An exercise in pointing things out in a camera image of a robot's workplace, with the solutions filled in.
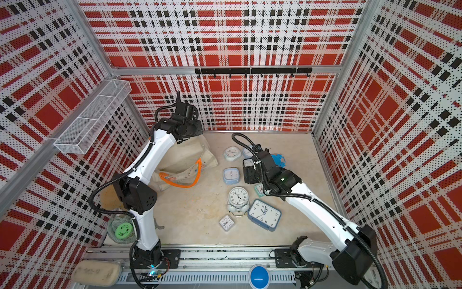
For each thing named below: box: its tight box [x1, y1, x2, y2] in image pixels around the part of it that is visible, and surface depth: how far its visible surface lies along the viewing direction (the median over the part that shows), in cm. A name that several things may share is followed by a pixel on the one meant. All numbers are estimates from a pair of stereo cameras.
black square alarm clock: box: [242, 157, 254, 167], surface depth 104 cm
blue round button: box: [250, 265, 269, 289], surface depth 69 cm
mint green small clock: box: [253, 183, 265, 198], surface depth 94 cm
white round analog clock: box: [227, 186, 250, 217], surface depth 88 cm
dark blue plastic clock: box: [247, 199, 282, 232], surface depth 86 cm
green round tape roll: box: [114, 222, 133, 240], surface depth 79 cm
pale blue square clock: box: [222, 166, 241, 185], surface depth 100 cm
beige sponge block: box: [70, 260, 123, 287], surface depth 69 cm
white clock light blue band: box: [222, 145, 242, 162], surface depth 110 cm
